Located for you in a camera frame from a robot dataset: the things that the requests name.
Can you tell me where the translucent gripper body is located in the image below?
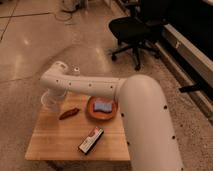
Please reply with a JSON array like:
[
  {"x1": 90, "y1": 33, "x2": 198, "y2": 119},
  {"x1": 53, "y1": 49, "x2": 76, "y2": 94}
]
[{"x1": 44, "y1": 95, "x2": 65, "y2": 110}]

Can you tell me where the white ceramic cup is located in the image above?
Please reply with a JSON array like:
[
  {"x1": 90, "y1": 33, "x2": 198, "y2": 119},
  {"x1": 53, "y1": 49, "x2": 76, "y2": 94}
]
[{"x1": 41, "y1": 92, "x2": 60, "y2": 113}]

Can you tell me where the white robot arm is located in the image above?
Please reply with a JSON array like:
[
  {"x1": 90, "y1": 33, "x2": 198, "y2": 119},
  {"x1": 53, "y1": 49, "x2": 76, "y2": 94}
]
[{"x1": 40, "y1": 61, "x2": 184, "y2": 171}]

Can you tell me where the brown sausage toy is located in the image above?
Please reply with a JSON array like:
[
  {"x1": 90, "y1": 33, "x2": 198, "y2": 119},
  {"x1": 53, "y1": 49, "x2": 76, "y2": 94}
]
[{"x1": 59, "y1": 108, "x2": 80, "y2": 120}]

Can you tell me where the clear plastic bottle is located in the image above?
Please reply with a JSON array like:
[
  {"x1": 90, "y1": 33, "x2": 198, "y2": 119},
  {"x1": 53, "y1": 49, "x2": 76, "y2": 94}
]
[{"x1": 73, "y1": 67, "x2": 81, "y2": 76}]

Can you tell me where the wooden table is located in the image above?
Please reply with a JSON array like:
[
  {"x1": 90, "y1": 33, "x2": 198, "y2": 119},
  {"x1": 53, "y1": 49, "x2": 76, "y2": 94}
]
[{"x1": 25, "y1": 93, "x2": 130, "y2": 171}]

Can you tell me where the brown round plate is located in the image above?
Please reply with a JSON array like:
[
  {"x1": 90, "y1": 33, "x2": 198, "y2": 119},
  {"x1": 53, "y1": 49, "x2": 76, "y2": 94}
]
[{"x1": 86, "y1": 96, "x2": 118, "y2": 120}]

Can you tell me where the blue sponge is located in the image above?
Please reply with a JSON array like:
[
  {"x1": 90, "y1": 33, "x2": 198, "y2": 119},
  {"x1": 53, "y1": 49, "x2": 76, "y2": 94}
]
[{"x1": 94, "y1": 102, "x2": 112, "y2": 113}]

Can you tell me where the black red white box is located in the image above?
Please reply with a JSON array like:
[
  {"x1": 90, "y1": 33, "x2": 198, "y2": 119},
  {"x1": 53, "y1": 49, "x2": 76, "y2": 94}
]
[{"x1": 78, "y1": 127, "x2": 104, "y2": 155}]

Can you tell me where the white object on floor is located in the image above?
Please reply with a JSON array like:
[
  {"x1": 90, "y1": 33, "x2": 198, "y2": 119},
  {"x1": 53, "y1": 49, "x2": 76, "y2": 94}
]
[{"x1": 60, "y1": 0, "x2": 88, "y2": 14}]

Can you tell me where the black office chair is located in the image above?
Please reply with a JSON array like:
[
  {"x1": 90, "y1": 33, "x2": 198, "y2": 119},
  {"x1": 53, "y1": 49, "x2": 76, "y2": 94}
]
[{"x1": 109, "y1": 0, "x2": 171, "y2": 71}]

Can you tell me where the long bench counter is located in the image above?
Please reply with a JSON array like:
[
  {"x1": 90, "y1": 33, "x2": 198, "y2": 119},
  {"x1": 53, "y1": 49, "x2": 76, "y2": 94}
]
[{"x1": 156, "y1": 0, "x2": 213, "y2": 118}]

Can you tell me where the black floor cable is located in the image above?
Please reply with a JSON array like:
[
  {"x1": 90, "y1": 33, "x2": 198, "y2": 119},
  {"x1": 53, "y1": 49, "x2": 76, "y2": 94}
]
[{"x1": 0, "y1": 0, "x2": 78, "y2": 43}]

